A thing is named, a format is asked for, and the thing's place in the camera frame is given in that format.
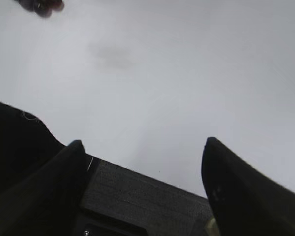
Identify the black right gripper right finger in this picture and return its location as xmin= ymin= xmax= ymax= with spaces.
xmin=201 ymin=137 xmax=295 ymax=236

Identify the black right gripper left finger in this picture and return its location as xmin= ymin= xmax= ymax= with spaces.
xmin=0 ymin=140 xmax=87 ymax=236

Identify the purple grape bunch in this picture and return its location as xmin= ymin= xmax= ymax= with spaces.
xmin=15 ymin=0 xmax=64 ymax=18

